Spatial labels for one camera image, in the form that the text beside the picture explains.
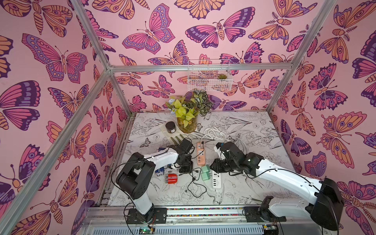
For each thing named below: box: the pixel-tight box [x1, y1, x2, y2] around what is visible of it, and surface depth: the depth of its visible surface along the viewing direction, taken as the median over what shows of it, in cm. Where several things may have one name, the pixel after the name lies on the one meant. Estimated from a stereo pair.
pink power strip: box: [196, 140, 206, 166], surface depth 94 cm
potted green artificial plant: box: [165, 90, 212, 134], surface depth 97 cm
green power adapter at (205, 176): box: [201, 171, 211, 181], surface depth 87 cm
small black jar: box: [165, 121, 177, 134], surface depth 108 cm
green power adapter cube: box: [201, 164, 211, 173], surface depth 89 cm
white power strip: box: [211, 170, 222, 189], surface depth 84 cm
